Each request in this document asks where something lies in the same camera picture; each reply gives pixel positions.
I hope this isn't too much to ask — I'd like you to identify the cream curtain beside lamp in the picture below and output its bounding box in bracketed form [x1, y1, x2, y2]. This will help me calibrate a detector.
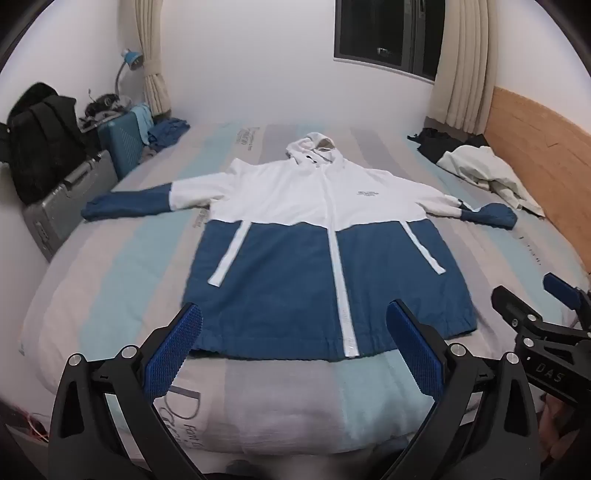
[134, 0, 174, 118]

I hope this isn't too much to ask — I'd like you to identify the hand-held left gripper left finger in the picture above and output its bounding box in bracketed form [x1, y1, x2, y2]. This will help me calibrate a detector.
[48, 302, 206, 480]

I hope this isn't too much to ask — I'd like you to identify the cream curtain beside wooden panel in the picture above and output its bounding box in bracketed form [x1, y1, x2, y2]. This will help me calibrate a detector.
[429, 0, 497, 137]

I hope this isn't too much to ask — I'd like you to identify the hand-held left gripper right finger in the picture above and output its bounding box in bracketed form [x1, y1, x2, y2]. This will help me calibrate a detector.
[385, 299, 541, 480]

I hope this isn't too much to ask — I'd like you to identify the grey hard suitcase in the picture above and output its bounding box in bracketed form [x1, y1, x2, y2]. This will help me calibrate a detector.
[23, 150, 118, 264]

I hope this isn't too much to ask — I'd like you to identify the striped bed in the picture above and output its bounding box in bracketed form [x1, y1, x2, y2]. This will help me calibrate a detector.
[18, 117, 591, 462]

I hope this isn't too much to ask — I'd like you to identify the heap of dark clutter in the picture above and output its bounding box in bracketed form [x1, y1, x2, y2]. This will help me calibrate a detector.
[78, 90, 132, 127]

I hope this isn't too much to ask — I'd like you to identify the blue desk lamp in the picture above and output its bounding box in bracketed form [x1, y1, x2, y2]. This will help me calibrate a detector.
[113, 47, 145, 100]

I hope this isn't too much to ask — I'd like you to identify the dark window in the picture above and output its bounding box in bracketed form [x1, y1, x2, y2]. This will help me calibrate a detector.
[333, 0, 446, 83]

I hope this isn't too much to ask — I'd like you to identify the wooden headboard panel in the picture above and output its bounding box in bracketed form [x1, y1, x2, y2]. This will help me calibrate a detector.
[482, 85, 591, 273]

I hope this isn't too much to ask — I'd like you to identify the teal hard suitcase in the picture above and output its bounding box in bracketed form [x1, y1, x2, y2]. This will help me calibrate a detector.
[97, 108, 144, 181]

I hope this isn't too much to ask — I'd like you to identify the person's right hand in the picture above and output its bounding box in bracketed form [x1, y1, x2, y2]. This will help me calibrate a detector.
[541, 396, 574, 445]

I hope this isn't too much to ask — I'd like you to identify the white and blue hooded jacket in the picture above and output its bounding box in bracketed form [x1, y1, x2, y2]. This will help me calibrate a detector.
[81, 131, 518, 361]

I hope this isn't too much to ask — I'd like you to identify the light blue cloth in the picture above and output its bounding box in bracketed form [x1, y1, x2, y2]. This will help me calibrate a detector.
[131, 104, 155, 146]

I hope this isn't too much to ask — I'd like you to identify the black backpack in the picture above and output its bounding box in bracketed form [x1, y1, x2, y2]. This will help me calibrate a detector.
[7, 82, 93, 206]

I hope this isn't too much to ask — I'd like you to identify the white garment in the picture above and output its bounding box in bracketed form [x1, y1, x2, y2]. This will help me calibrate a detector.
[436, 145, 546, 217]

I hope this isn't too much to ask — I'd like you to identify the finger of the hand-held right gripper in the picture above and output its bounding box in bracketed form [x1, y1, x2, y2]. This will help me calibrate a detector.
[542, 272, 591, 324]
[491, 285, 544, 334]

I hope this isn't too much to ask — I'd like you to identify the black garment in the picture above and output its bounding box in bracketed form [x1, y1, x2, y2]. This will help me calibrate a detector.
[406, 127, 490, 164]

